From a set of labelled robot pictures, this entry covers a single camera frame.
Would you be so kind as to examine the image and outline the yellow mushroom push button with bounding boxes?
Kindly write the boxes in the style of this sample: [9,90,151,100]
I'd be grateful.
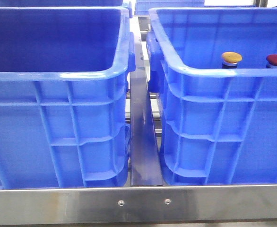
[221,52,242,69]

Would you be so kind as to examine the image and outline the red mushroom push button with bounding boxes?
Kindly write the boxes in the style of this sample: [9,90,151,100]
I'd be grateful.
[266,54,277,69]

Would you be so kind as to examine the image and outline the blue plastic bin right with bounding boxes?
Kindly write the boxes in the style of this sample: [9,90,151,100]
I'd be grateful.
[148,8,277,185]

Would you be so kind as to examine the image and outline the blue plastic bin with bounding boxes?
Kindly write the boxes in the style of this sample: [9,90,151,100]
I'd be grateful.
[0,7,135,190]
[148,8,277,185]

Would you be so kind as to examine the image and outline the blue plastic bin left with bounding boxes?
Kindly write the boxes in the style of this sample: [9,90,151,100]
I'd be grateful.
[0,7,135,190]

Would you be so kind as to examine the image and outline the blue crate far centre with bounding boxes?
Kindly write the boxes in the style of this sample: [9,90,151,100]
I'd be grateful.
[135,0,205,16]

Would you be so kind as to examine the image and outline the blue bin behind left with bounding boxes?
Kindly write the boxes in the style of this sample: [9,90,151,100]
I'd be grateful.
[0,0,132,18]

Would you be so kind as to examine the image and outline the rail screw left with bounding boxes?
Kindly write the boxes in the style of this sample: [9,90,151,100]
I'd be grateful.
[117,200,125,206]

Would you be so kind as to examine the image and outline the rail screw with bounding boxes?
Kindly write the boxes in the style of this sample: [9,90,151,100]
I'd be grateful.
[164,199,172,205]
[117,200,125,206]

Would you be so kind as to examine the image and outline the rail screw right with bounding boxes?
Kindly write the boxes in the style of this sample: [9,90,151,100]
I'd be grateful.
[164,199,172,205]

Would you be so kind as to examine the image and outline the steel front rail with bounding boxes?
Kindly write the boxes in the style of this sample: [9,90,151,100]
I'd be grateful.
[0,184,277,225]

